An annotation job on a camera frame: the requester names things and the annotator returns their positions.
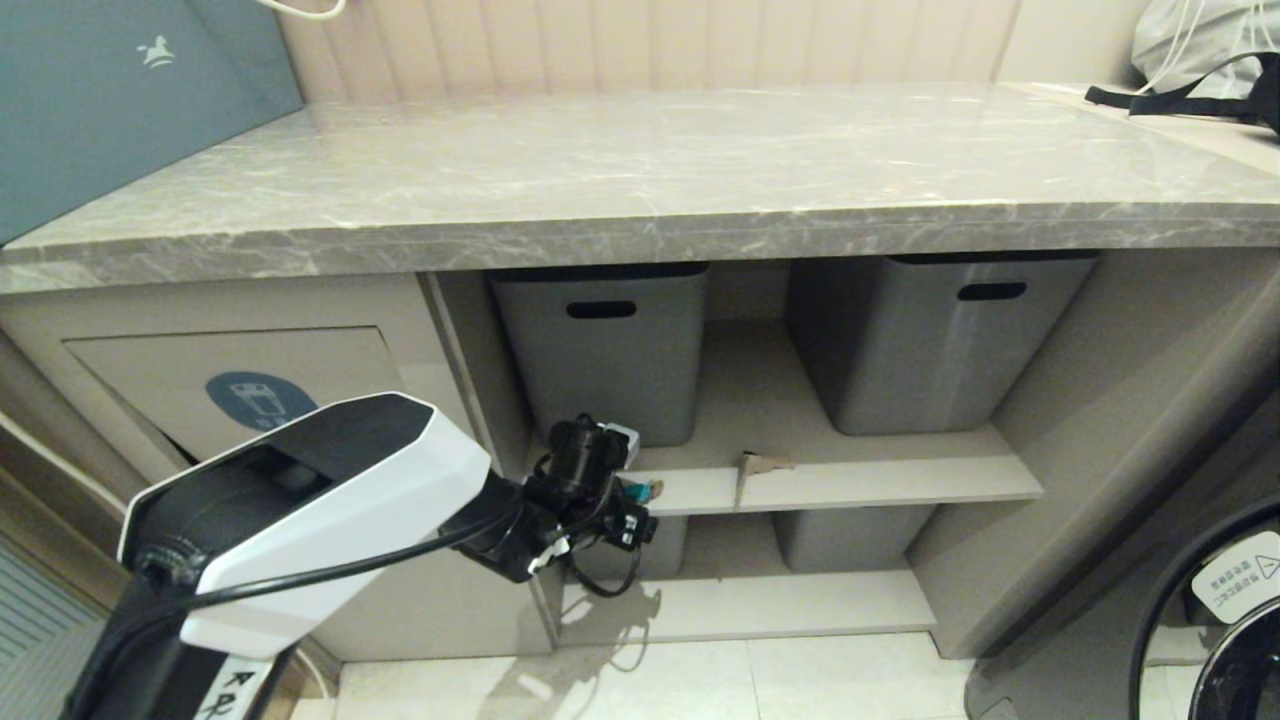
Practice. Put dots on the blue round bin sticker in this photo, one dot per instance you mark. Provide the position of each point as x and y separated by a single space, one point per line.
245 392

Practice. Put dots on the brown torn cardboard scrap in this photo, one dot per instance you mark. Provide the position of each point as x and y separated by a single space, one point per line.
757 464

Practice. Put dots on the beige bottom shelf board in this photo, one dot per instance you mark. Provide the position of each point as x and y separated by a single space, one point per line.
750 605

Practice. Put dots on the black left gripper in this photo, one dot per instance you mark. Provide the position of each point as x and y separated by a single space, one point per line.
585 525

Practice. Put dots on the teal box with horse logo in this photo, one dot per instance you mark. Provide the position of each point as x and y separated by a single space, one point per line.
100 120

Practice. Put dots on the grey plastic storage bin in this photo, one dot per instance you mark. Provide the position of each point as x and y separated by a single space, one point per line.
610 360
920 370
665 560
850 538

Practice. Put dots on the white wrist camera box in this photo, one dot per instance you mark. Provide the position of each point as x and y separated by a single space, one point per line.
625 440

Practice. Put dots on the beige trash flap door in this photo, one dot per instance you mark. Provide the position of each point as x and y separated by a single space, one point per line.
150 380

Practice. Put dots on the beige middle shelf board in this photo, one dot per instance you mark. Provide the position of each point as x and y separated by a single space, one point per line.
880 480

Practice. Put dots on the white warning label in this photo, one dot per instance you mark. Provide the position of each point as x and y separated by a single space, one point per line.
1235 580

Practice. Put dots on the grey ribbed panel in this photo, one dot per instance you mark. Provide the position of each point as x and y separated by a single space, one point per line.
30 620

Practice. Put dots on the grey fabric bag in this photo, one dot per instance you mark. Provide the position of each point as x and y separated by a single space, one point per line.
1190 40

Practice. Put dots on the grey washing machine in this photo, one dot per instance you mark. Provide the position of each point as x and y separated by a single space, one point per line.
1050 670

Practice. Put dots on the blue-faced torn cardboard scrap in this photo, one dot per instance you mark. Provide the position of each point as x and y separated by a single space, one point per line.
648 490

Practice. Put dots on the beige shelf board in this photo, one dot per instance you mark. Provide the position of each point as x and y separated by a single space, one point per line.
880 480
750 605

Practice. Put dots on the beige cabinet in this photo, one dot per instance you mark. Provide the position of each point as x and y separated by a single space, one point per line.
1100 400

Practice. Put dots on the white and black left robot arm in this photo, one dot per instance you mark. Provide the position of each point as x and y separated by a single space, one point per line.
330 500

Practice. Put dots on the washing machine glass door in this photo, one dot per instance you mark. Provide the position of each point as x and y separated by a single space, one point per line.
1240 680

